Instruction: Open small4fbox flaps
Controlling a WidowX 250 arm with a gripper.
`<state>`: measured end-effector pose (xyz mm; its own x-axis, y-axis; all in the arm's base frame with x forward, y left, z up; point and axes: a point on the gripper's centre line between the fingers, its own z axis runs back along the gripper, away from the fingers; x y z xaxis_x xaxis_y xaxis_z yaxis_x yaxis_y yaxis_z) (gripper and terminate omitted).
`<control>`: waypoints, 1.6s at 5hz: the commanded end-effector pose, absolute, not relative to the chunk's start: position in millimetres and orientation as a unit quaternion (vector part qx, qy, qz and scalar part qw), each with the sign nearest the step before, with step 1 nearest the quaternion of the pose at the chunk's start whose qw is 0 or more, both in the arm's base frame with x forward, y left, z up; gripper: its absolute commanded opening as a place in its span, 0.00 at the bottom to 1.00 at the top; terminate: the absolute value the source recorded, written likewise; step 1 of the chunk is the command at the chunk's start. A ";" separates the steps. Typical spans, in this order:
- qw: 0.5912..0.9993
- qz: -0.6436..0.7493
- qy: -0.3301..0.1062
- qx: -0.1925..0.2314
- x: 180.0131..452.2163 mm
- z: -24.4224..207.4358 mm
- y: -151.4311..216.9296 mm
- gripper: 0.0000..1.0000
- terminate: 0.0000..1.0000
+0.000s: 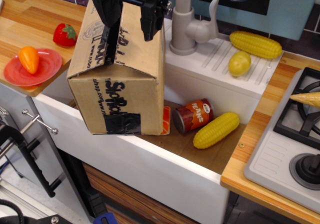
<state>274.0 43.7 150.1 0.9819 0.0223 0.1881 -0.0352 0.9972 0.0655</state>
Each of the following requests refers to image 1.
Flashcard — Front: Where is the toy beans can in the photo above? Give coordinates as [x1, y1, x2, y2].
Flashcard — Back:
[172, 98, 214, 134]

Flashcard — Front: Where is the red toy strawberry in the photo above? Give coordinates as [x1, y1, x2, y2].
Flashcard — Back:
[53, 23, 78, 47]

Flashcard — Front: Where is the grey toy stove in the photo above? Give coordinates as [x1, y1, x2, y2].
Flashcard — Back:
[244, 67, 320, 213]

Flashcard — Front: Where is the black stove knob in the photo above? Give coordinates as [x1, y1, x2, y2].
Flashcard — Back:
[289, 153, 320, 191]

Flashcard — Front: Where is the red plastic plate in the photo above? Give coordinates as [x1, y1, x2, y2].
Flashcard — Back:
[3, 48, 62, 87]

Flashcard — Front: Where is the beige ice cream cone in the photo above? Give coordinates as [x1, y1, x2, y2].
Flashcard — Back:
[289, 92, 320, 108]

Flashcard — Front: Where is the orange toy pepper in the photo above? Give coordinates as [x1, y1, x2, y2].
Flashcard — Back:
[18, 46, 40, 75]

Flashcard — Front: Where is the silver cabinet handle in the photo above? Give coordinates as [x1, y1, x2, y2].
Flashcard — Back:
[21, 108, 59, 135]

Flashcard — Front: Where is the grey toy faucet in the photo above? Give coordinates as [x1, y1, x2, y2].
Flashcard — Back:
[169, 0, 219, 56]

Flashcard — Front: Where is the light blue toy microwave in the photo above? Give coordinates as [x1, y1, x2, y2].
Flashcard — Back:
[190, 0, 316, 40]

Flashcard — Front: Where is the yellow toy corn in sink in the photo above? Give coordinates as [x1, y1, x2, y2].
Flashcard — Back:
[193, 112, 240, 149]

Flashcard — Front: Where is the brown cardboard box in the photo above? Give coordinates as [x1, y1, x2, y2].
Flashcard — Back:
[67, 0, 166, 136]

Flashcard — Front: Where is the orange toy salmon piece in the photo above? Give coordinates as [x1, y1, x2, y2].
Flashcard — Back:
[160, 105, 171, 136]

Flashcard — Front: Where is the black clamp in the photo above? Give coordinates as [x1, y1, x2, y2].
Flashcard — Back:
[0, 123, 62, 198]

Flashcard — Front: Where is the yellow toy potato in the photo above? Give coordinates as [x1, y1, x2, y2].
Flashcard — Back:
[228, 51, 252, 77]

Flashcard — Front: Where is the white toy sink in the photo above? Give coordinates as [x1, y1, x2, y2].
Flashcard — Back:
[32, 17, 285, 224]

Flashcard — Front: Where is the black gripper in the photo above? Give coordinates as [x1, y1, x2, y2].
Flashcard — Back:
[92, 0, 171, 42]

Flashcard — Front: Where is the yellow toy corn on drainer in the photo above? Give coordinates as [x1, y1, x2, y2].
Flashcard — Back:
[229, 31, 283, 59]

